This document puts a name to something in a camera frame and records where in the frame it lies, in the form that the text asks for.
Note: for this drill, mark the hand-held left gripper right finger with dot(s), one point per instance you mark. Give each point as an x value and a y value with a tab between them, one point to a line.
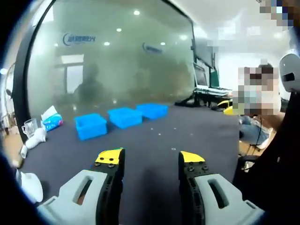
225	201

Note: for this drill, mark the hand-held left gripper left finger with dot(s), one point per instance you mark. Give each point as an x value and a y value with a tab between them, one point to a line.
77	199

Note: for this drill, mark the blue plastic bin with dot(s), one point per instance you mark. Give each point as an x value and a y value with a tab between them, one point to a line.
125	118
153	111
91	127

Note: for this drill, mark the open laptop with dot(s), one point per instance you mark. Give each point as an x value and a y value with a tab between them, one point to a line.
200	76

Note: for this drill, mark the white plastic bag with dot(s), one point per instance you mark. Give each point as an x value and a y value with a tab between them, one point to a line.
31	186

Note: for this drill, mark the person's black clothed torso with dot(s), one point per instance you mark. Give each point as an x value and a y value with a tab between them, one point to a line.
276	164

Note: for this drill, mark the white worn device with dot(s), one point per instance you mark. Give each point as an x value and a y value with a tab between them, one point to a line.
289	72

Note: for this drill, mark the white cloth roll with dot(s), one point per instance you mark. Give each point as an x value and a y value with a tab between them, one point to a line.
35	140

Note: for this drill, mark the blue tissue pack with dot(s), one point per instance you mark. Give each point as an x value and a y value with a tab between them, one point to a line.
52	120

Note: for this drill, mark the clear glass mug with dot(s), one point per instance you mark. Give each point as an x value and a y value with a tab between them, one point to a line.
30	128

